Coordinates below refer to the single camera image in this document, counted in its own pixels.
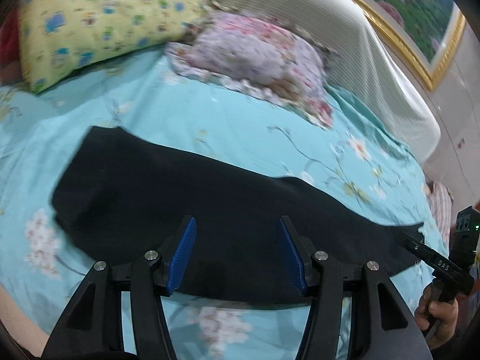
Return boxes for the red cloth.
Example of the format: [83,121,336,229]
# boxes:
[1,7,22,85]

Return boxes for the black pants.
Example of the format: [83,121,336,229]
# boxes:
[51,127,421,306]

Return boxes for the pink purple floral pillow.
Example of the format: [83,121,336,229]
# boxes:
[165,10,338,128]

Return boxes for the person's right hand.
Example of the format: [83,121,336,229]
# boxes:
[414,283,459,350]

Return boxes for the light blue floral bedsheet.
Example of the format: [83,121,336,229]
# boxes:
[1,48,445,353]

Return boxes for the black camera box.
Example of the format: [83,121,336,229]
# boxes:
[449,206,479,270]

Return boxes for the striped plaid cloth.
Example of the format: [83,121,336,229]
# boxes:
[427,181,453,248]

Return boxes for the yellow cartoon print pillow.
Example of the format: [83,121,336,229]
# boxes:
[18,0,207,94]

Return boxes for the beige ribbed headboard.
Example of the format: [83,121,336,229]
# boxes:
[216,0,441,164]

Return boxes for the gold framed landscape painting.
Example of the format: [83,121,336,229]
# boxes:
[352,0,466,91]

